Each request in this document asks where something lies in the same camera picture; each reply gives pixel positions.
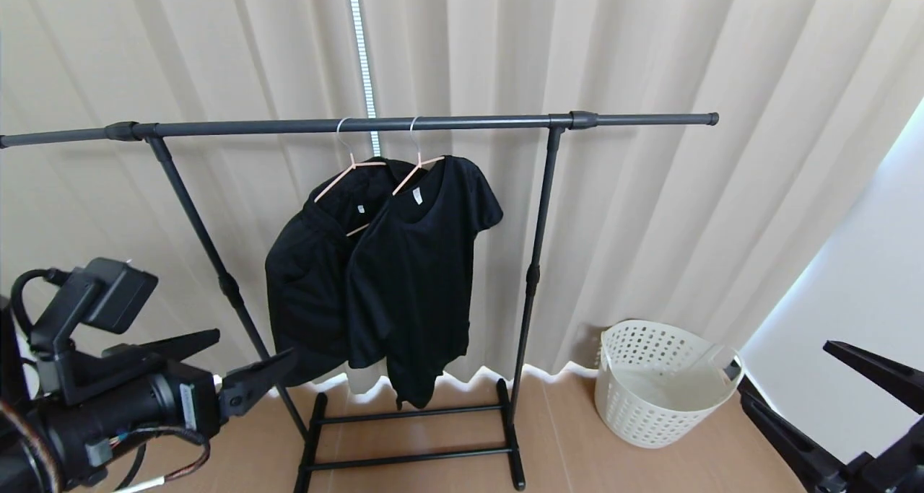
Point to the white laundry basket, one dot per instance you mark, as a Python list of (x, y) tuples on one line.
[(650, 421)]

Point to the beige curtain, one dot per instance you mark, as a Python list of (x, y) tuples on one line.
[(650, 45)]

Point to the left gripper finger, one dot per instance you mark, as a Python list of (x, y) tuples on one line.
[(253, 385), (180, 345)]

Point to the black clothes rack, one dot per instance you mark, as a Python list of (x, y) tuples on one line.
[(253, 126)]

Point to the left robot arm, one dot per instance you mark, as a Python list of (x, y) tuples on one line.
[(18, 450)]

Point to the black garment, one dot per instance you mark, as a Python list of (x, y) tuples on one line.
[(419, 298)]

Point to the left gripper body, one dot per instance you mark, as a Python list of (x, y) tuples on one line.
[(137, 410)]

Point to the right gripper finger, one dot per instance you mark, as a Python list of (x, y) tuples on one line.
[(888, 374), (787, 435)]

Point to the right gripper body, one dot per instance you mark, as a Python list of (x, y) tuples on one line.
[(895, 464)]

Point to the black shorts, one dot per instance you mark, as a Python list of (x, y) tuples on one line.
[(307, 298)]

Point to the pink clothes hanger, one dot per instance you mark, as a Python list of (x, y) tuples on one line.
[(411, 175), (339, 177)]

